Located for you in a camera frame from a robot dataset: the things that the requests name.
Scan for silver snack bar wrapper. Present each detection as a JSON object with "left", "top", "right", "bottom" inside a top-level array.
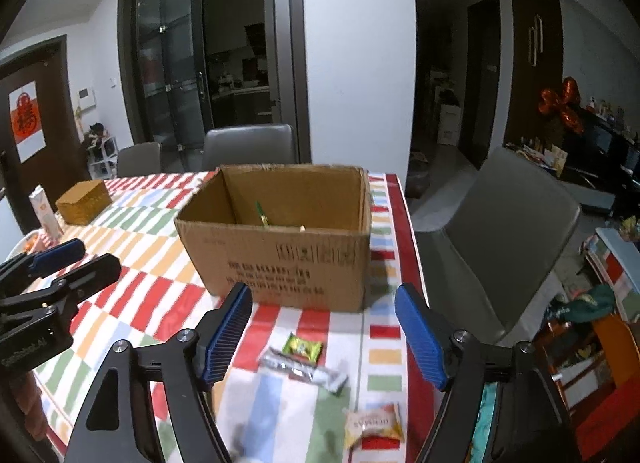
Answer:
[{"left": 257, "top": 347, "right": 350, "bottom": 397}]

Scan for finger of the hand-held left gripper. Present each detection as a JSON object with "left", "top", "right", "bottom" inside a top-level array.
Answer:
[
  {"left": 0, "top": 237, "right": 85, "bottom": 290},
  {"left": 0, "top": 252, "right": 123, "bottom": 325}
]

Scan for silver refrigerator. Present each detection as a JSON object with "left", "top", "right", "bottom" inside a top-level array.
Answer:
[{"left": 262, "top": 0, "right": 292, "bottom": 124}]

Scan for small white shelf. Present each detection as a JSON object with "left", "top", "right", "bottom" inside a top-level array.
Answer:
[{"left": 84, "top": 123, "right": 119, "bottom": 180}]

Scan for red foil balloon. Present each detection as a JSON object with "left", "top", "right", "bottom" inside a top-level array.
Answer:
[{"left": 538, "top": 76, "right": 585, "bottom": 136}]

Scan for dark brown door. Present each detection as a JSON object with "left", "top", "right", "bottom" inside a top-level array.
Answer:
[{"left": 0, "top": 34, "right": 91, "bottom": 239}]

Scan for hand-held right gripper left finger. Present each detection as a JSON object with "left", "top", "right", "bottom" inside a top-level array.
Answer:
[{"left": 64, "top": 282, "right": 254, "bottom": 463}]

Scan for small green snack packet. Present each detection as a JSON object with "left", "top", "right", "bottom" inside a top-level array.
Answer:
[{"left": 282, "top": 332, "right": 325, "bottom": 365}]

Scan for woven wicker box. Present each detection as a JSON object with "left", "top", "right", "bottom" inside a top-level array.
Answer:
[{"left": 54, "top": 179, "right": 112, "bottom": 226}]

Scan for striped colourful tablecloth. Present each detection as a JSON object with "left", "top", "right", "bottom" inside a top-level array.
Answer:
[{"left": 27, "top": 170, "right": 438, "bottom": 463}]

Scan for pale yellow snack packet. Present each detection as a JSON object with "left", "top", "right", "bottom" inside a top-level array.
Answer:
[{"left": 344, "top": 402, "right": 405, "bottom": 452}]

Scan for brown cardboard box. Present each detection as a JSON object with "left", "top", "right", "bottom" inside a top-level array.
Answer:
[{"left": 173, "top": 164, "right": 374, "bottom": 314}]

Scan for white orange drink carton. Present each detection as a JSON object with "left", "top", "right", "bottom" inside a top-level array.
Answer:
[{"left": 28, "top": 185, "right": 65, "bottom": 240}]

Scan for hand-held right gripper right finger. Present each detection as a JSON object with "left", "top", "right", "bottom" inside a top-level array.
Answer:
[{"left": 395, "top": 283, "right": 571, "bottom": 463}]

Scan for green cloth bag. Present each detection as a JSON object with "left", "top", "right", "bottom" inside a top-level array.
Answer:
[{"left": 544, "top": 285, "right": 619, "bottom": 333}]

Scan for sliding glass door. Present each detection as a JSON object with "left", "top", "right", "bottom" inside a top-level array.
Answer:
[{"left": 118, "top": 0, "right": 281, "bottom": 178}]

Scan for white plastic fruit basket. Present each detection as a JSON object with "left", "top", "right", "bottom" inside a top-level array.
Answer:
[{"left": 19, "top": 229, "right": 60, "bottom": 258}]

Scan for grey dining chair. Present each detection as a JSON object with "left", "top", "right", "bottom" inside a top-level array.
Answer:
[
  {"left": 116, "top": 141, "right": 162, "bottom": 179},
  {"left": 414, "top": 146, "right": 582, "bottom": 350},
  {"left": 201, "top": 123, "right": 299, "bottom": 172}
]

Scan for red white door poster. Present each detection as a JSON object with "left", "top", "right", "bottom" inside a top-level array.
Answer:
[{"left": 8, "top": 81, "right": 47, "bottom": 163}]

